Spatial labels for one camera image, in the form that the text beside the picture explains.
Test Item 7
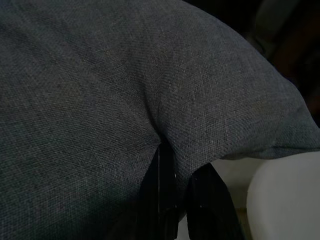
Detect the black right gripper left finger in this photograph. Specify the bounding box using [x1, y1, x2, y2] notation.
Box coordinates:
[136, 138, 182, 240]

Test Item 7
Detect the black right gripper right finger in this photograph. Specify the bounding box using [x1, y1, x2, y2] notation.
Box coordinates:
[183, 162, 242, 240]

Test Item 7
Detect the white plastic shell chair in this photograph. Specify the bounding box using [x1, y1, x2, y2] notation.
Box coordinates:
[176, 151, 320, 240]

